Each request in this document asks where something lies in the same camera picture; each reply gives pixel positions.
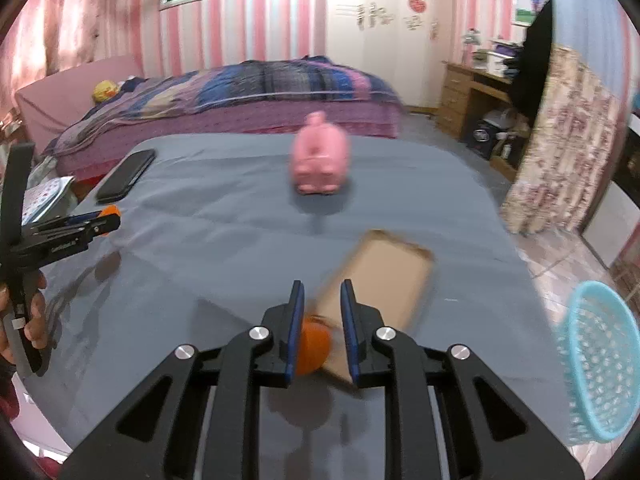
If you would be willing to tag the wooden desk with drawers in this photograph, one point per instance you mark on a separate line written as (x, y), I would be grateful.
(465, 100)

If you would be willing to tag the black smartphone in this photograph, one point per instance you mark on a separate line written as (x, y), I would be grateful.
(125, 175)

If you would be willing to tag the floral curtain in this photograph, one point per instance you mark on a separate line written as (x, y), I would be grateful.
(565, 145)

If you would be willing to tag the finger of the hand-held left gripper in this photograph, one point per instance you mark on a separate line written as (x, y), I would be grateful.
(95, 232)
(82, 218)

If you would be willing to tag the white box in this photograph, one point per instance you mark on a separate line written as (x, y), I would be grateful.
(500, 62)

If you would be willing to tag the person's left hand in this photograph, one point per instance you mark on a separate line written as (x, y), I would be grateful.
(37, 320)

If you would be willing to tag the black box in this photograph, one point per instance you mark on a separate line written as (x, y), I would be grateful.
(482, 135)

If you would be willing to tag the pale blue curtain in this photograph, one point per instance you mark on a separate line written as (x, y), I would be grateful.
(585, 15)

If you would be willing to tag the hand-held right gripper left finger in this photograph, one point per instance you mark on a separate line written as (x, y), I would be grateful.
(295, 325)

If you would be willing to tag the pink piggy bank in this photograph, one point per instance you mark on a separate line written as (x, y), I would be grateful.
(320, 160)

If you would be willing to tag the grey tablecloth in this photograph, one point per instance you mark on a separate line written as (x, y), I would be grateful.
(200, 235)

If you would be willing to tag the heart print cloth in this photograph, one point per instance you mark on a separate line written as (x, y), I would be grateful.
(47, 195)

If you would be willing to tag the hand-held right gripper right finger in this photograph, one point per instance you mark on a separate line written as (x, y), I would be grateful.
(350, 330)

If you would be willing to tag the light blue plastic basket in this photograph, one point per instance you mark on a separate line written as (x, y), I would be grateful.
(600, 360)

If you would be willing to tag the white wardrobe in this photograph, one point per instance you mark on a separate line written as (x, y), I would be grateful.
(385, 35)

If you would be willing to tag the yellow duck plush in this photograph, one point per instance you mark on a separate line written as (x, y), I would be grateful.
(105, 91)

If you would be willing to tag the black coat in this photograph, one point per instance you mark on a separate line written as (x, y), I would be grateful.
(535, 65)

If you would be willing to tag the striped purple blue blanket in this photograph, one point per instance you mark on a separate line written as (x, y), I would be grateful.
(225, 85)

